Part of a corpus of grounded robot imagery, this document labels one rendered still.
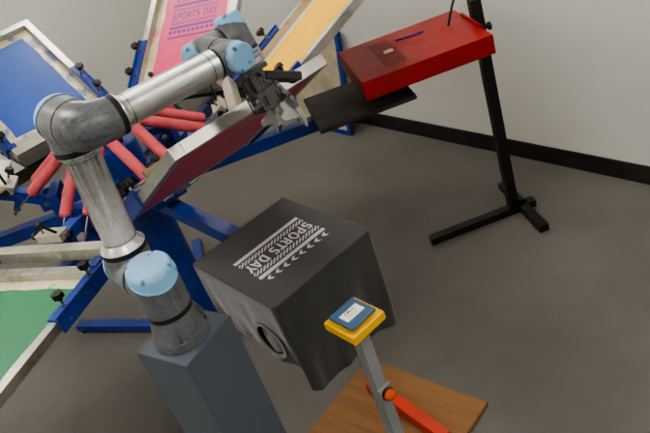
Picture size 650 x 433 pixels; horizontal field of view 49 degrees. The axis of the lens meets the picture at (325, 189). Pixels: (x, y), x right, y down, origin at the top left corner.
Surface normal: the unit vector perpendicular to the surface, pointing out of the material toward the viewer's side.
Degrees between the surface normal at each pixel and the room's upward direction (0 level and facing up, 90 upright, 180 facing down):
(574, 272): 0
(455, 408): 0
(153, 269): 8
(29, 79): 32
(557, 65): 90
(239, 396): 90
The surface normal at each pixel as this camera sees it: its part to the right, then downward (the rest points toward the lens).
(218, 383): 0.82, 0.06
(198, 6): -0.40, -0.40
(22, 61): 0.11, -0.58
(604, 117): -0.70, 0.53
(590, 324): -0.29, -0.82
